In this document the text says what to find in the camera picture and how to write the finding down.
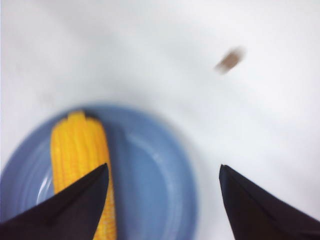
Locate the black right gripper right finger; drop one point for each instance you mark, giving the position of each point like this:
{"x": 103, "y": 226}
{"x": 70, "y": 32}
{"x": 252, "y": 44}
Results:
{"x": 255, "y": 214}

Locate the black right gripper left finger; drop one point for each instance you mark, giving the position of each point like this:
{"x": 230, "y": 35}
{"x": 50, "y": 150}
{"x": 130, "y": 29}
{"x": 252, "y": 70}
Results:
{"x": 72, "y": 214}

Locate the yellow corn cob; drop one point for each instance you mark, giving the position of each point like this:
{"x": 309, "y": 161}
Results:
{"x": 78, "y": 145}

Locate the blue round plate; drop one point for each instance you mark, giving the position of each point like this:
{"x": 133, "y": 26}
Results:
{"x": 155, "y": 191}

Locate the small brown table mark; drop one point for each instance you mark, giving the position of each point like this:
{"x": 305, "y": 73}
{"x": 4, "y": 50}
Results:
{"x": 230, "y": 60}

